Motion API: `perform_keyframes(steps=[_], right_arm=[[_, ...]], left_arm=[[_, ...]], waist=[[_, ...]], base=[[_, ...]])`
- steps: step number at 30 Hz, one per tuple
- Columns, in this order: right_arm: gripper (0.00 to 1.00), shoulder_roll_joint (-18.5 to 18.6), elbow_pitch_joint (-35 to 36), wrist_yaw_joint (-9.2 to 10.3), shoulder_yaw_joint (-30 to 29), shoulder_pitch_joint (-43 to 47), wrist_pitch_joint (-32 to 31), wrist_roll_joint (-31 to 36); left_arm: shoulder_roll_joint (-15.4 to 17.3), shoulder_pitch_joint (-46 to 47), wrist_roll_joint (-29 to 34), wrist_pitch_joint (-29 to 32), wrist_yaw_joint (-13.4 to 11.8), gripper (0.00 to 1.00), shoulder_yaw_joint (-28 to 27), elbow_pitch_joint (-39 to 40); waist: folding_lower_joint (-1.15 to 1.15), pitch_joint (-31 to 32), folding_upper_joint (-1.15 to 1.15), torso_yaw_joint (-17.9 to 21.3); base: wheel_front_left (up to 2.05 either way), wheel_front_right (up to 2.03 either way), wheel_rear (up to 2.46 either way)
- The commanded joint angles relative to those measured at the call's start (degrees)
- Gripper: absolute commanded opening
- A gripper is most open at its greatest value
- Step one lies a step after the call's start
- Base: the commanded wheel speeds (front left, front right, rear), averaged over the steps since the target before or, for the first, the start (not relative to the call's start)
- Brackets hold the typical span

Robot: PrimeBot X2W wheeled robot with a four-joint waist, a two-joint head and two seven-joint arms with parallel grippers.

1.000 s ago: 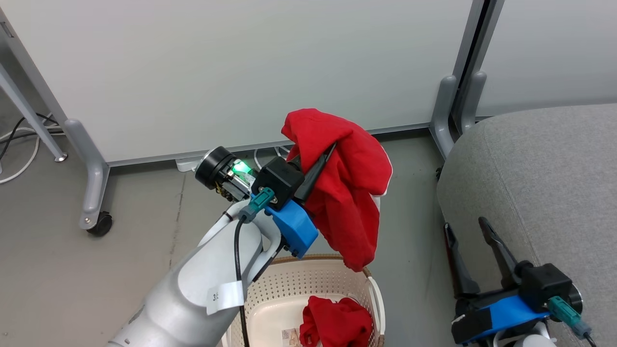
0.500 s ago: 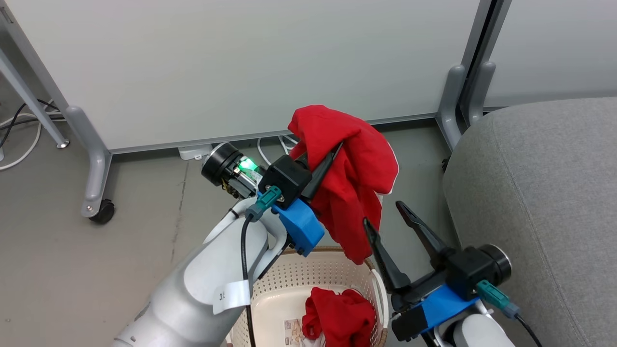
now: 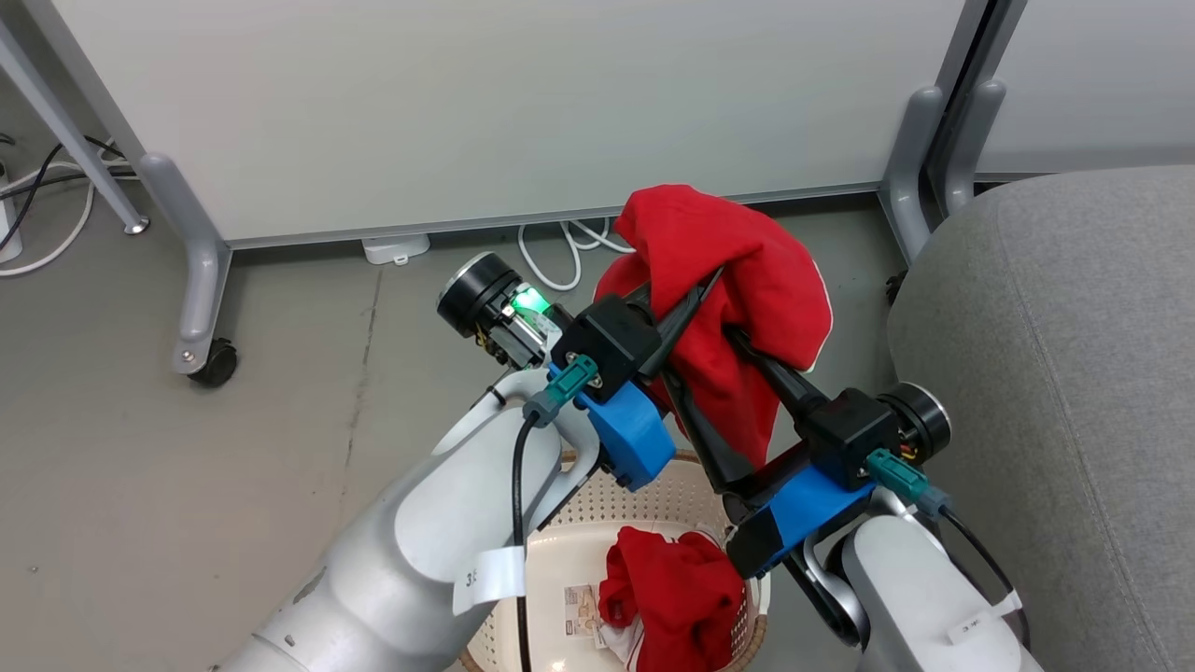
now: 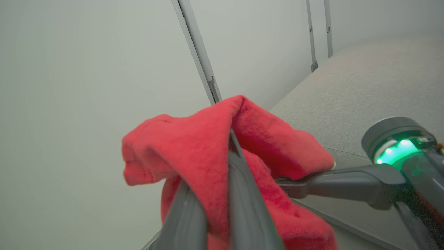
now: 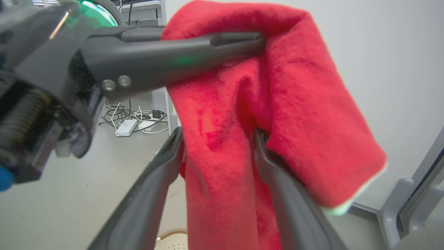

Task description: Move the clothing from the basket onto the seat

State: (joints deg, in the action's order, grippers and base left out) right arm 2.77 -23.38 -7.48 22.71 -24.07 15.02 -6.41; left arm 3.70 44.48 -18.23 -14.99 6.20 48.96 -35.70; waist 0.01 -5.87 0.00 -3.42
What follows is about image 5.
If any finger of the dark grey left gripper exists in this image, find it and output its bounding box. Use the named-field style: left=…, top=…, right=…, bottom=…
left=91, top=26, right=164, bottom=39
left=81, top=31, right=266, bottom=103

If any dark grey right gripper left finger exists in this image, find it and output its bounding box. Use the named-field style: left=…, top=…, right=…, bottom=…
left=87, top=127, right=185, bottom=250

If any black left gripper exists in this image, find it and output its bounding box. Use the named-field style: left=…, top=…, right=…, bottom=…
left=0, top=3, right=105, bottom=184

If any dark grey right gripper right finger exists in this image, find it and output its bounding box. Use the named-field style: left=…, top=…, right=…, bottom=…
left=253, top=128, right=347, bottom=250

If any red garment with white trim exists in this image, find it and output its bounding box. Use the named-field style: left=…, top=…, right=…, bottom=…
left=161, top=0, right=387, bottom=250

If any cream perforated laundry basket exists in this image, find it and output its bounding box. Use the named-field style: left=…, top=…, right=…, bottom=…
left=154, top=228, right=188, bottom=250

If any white desk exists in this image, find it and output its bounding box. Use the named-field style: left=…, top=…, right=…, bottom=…
left=120, top=0, right=163, bottom=27

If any grey table leg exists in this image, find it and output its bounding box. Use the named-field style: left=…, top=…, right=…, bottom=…
left=160, top=0, right=180, bottom=136

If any white power adapter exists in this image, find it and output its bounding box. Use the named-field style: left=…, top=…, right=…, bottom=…
left=139, top=120, right=159, bottom=132

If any grey partition foot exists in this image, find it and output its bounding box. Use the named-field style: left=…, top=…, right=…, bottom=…
left=377, top=178, right=416, bottom=249
left=399, top=184, right=444, bottom=234

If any grey round green-lit ring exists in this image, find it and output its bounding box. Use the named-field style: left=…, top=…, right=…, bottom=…
left=66, top=0, right=126, bottom=28

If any white floor cable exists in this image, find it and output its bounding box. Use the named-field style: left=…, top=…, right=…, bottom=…
left=100, top=102, right=169, bottom=135

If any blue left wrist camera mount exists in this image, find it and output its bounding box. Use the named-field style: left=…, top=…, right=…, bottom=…
left=0, top=166, right=15, bottom=192

